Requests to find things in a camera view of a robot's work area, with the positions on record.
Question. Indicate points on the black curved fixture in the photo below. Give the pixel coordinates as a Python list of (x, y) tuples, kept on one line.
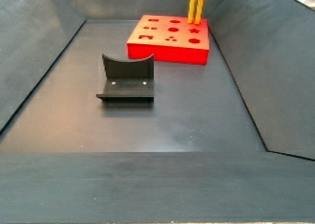
[(129, 79)]

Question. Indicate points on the red shape-sorter block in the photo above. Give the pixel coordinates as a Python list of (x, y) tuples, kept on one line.
[(171, 39)]

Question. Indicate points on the yellow square-circle peg object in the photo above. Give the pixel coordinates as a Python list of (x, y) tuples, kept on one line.
[(195, 9)]

